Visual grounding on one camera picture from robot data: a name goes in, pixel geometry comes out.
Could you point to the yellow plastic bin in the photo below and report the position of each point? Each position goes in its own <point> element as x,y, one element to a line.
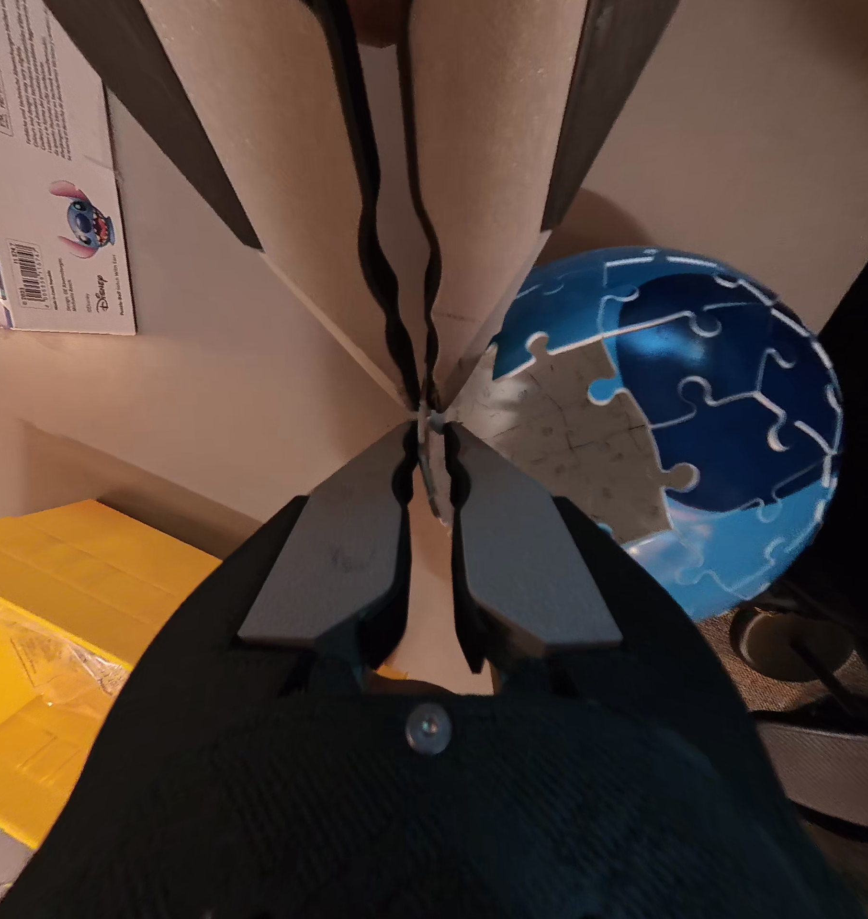
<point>60,574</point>

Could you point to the person's right hand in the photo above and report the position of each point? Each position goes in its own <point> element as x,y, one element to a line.
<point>380,25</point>

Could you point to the person's left hand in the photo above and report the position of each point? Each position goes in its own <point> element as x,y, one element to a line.
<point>405,686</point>

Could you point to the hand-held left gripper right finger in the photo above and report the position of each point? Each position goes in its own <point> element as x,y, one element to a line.
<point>534,560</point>

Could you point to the blue puzzle ball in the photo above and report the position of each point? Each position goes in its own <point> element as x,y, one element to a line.
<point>692,431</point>

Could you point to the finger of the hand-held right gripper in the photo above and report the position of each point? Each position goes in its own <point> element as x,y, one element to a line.
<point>491,143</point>
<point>276,143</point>

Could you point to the round grey chair hub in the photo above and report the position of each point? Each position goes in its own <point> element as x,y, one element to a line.
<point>771,639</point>

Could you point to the white blue puzzle box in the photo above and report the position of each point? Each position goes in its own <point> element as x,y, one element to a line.
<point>46,179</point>

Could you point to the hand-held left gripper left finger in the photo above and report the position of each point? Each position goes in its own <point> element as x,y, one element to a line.
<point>326,560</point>

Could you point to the clear plastic bag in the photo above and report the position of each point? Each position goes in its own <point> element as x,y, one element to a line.
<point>53,668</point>

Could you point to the white puzzle piece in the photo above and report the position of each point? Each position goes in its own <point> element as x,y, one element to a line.
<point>430,431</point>

